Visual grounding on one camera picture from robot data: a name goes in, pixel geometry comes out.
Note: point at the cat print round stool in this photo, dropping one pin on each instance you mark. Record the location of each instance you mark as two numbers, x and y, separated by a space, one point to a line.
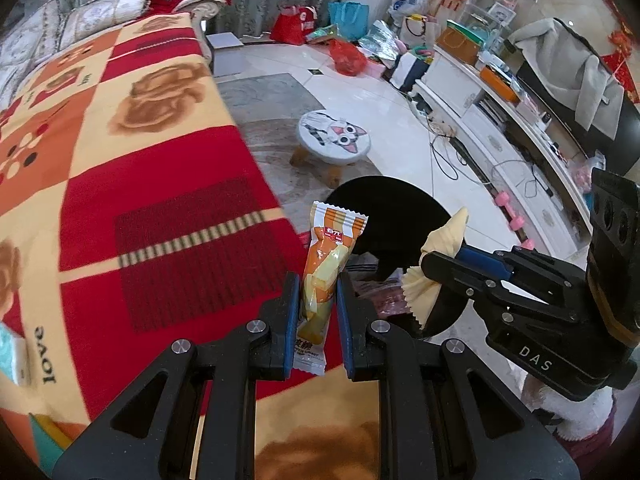
332 132

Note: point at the red orange printed blanket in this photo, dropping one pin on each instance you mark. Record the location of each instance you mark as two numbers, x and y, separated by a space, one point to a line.
150 160

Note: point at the beige sofa cushions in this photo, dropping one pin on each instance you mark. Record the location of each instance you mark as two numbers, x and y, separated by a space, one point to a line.
55 30

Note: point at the pink dumbbell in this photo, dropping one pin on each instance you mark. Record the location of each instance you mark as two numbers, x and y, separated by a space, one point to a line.
515 220

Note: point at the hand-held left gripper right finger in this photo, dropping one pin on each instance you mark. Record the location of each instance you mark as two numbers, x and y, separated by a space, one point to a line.
345 330

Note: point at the silver foil bag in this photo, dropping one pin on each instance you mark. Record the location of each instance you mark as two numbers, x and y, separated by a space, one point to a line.
380 40

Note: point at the red gift bag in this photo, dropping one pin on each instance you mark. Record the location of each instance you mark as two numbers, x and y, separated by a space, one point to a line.
292 27

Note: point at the grey floor rug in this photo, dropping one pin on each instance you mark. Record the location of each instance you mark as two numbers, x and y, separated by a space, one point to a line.
265 97

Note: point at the orange white snack packet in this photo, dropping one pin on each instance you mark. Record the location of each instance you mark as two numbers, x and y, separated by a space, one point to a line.
327 250

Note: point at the white square box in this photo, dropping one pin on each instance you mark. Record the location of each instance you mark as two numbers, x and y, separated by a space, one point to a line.
225 55

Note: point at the black television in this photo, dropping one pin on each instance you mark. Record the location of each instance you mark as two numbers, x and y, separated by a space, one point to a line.
632 135

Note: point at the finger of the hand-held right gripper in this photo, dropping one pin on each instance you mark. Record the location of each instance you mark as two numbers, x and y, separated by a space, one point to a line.
482 259
465 280

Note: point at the white TV cabinet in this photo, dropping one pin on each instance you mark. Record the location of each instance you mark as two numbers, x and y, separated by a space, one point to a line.
465 95

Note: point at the black round trash bin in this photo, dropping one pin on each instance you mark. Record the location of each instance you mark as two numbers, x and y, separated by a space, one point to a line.
390 210

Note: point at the blue tote bag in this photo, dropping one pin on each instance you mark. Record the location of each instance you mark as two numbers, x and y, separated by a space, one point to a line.
350 20

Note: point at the navy white bag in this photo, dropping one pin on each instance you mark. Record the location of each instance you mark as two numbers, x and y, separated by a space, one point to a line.
410 72

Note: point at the red cloth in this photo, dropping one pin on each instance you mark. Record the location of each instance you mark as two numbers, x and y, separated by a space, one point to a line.
195 0

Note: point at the grey coat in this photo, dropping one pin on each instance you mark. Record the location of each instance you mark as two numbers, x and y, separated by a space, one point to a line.
565 65

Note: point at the white paper bag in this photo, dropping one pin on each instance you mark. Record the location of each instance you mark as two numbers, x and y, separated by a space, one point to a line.
420 30

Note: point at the red wall decoration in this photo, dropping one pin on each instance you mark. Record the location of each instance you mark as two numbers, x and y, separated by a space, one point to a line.
625 60

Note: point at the white plastic bag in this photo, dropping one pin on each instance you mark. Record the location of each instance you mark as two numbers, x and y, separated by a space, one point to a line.
410 0

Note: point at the red plastic bag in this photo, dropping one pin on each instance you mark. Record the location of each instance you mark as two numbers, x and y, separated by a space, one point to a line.
348 57

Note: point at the pink snack wrapper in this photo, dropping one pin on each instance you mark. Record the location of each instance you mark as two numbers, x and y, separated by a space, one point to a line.
387 300

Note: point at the cream paper cupcake liner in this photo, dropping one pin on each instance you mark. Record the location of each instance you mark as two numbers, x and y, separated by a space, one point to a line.
445 237

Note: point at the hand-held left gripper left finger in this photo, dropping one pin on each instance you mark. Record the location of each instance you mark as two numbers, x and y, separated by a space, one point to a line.
289 330

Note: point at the person's right forearm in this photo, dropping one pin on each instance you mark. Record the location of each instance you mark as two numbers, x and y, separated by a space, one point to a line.
570 405

